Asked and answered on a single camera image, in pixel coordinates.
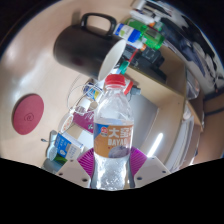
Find dark hanging clothes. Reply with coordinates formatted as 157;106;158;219
164;9;221;84

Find clear red-capped drink bottle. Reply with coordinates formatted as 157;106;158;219
93;73;135;192

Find white and blue carton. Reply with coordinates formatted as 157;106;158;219
46;131;84;163

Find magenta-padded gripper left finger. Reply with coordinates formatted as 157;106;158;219
54;148;96;188

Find magenta pouch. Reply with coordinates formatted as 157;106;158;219
72;109;96;134

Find green plastic container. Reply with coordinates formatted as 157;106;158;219
124;18;166;51

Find white desk lamp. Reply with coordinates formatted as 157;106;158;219
146;132;164;158

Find flat round red coaster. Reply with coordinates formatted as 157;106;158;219
12;93;45;136

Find black mug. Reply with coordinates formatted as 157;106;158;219
53;12;128;81

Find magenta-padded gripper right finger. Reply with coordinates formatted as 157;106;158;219
128;146;172;188

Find white bottle with blue label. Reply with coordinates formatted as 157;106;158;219
113;22;144;44

